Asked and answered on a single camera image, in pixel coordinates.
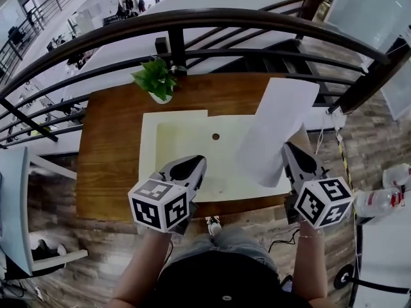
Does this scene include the person's blue jeans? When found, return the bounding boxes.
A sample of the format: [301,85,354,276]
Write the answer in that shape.
[165,225,281,277]

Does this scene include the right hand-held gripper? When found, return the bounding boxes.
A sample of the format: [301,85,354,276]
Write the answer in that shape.
[281,141,354,230]

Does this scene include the dark metal railing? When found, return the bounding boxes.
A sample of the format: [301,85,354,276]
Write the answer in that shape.
[0,7,392,150]

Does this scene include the person's white shoe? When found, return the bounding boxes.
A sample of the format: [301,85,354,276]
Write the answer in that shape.
[204,215,223,236]

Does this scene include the dark smartphone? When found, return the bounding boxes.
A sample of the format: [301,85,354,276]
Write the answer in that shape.
[280,274,294,293]

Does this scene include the black caster wheel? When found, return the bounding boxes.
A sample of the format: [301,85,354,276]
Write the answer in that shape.
[333,264,354,291]

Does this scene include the white plastic bag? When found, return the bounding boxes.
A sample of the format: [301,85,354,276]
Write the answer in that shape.
[381,163,411,189]

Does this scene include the green potted plant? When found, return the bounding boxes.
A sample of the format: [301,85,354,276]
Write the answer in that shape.
[130,57,188,105]

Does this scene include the black floor cable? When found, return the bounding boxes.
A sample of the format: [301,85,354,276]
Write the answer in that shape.
[267,227,301,253]

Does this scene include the white sheet of paper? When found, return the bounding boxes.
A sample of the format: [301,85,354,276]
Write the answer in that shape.
[236,77,321,189]

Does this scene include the shallow white cardboard box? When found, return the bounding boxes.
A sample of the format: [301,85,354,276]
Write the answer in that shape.
[138,108,293,204]

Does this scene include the person's black shirt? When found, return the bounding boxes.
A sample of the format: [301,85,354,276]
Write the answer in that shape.
[141,248,322,308]

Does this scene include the frosted glass panel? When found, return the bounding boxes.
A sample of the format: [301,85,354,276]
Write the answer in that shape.
[323,0,411,55]

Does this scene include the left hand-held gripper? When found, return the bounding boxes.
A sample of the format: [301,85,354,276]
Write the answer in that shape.
[128,154,207,236]

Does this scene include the person's left forearm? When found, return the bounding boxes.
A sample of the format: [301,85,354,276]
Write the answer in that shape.
[110,225,173,302]

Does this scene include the white power adapter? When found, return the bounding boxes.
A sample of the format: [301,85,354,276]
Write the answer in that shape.
[326,107,348,132]

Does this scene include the person's right forearm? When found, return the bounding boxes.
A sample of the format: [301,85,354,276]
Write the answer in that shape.
[292,219,329,301]

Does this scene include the yellow and black striped cord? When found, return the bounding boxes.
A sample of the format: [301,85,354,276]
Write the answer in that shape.
[335,132,358,209]

